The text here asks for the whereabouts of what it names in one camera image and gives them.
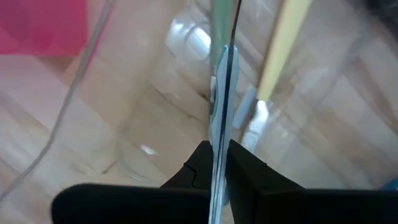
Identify green-handled knife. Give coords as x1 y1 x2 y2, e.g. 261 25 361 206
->
208 0 243 224

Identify pink plastic bin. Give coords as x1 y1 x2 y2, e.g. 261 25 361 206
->
0 0 90 57

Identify pale-handled patterned knife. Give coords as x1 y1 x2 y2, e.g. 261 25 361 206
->
232 0 313 153

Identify clear plastic bin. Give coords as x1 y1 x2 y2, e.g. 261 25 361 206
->
0 0 398 224

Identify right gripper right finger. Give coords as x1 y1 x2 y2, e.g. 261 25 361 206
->
225 139 304 224

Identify blue plastic bin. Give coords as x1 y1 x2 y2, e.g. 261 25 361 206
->
379 177 398 191

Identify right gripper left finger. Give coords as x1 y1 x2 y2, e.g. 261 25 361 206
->
160 139 215 191

